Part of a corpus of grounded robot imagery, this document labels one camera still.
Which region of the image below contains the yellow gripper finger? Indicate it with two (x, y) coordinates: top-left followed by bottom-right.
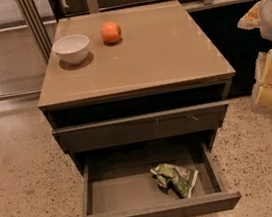
(253, 85), (272, 107)
(237, 1), (261, 30)

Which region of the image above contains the green jalapeno chip bag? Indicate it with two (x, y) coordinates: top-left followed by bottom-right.
(150, 163), (199, 199)

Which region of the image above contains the grey drawer cabinet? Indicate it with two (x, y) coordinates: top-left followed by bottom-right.
(25, 0), (257, 217)

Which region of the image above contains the orange fruit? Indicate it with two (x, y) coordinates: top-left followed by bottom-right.
(101, 21), (121, 44)

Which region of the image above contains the white ceramic bowl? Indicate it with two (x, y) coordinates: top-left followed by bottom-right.
(53, 34), (90, 65)

